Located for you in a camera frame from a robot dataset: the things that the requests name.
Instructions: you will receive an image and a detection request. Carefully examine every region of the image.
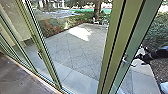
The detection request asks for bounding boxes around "metal lever door handle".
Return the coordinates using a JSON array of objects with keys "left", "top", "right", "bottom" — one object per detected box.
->
[{"left": 121, "top": 54, "right": 137, "bottom": 68}]

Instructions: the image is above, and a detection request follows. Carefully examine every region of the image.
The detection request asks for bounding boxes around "green framed glass door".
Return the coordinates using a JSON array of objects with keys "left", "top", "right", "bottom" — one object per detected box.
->
[{"left": 108, "top": 0, "right": 168, "bottom": 94}]

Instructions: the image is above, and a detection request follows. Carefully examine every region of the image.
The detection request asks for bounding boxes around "green hedge bush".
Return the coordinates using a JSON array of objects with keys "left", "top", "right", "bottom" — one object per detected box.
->
[{"left": 141, "top": 11, "right": 168, "bottom": 53}]

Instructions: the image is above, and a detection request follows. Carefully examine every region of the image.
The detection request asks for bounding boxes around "white garden statue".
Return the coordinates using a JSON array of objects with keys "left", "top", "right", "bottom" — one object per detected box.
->
[{"left": 159, "top": 81, "right": 168, "bottom": 94}]

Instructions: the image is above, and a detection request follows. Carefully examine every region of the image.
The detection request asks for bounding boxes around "dark tree trunk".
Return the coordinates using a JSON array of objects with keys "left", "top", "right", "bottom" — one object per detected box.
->
[{"left": 93, "top": 0, "right": 103, "bottom": 20}]

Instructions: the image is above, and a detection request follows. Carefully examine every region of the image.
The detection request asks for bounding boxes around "long low reddish hedge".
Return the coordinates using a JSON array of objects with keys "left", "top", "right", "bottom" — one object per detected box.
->
[{"left": 38, "top": 14, "right": 96, "bottom": 38}]

